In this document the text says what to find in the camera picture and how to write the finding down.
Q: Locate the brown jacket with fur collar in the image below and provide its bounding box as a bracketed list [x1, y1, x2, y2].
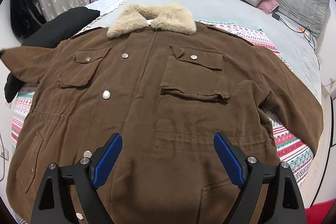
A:
[1, 6, 323, 223]

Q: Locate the patterned pink green blanket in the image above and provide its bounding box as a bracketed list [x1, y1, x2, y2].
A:
[11, 20, 313, 187]

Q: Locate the red object on floor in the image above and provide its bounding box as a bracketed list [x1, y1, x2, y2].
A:
[305, 199, 336, 224]

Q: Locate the black garment on bed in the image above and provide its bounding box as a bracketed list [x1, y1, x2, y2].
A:
[4, 7, 101, 103]

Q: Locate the orange object on bed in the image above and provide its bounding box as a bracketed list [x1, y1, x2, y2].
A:
[298, 26, 310, 35]

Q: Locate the pink pillow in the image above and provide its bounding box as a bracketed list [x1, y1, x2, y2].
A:
[256, 0, 279, 14]

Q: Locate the grey bed sheet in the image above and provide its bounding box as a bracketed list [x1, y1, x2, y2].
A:
[87, 0, 322, 100]

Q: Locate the black charger with cable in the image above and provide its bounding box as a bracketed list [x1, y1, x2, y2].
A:
[272, 12, 321, 69]

